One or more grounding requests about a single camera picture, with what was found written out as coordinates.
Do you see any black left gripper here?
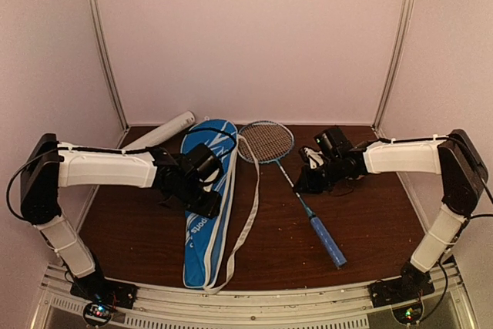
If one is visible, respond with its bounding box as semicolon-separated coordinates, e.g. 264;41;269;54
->
176;178;222;220

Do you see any blue racket bag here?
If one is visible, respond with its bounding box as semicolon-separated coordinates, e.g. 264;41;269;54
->
180;119;260;295

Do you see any blue racket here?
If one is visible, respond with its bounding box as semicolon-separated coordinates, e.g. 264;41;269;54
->
238;120;347;269

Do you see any white shuttlecock tube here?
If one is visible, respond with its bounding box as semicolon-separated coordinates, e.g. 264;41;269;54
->
123;111;196;150

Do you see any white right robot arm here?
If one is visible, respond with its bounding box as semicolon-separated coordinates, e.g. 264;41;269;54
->
293;126;490;300

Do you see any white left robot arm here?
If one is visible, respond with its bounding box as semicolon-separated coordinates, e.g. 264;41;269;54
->
12;133;223;301

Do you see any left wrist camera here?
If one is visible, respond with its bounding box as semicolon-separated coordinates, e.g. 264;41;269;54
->
185;143;223;183

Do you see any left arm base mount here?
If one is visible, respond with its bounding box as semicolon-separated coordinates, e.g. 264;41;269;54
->
70;280;138;327

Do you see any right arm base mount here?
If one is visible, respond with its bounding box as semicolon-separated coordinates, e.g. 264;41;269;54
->
368;277;435;326

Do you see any aluminium front rail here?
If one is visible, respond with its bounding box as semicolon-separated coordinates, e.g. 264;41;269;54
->
28;262;479;328

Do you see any left aluminium frame post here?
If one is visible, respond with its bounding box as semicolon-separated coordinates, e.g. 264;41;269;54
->
87;0;129;131

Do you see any aluminium frame post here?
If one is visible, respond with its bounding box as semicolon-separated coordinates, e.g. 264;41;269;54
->
372;0;415;133
87;0;129;131

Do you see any right aluminium frame post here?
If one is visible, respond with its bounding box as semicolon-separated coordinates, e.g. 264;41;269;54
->
372;0;415;133

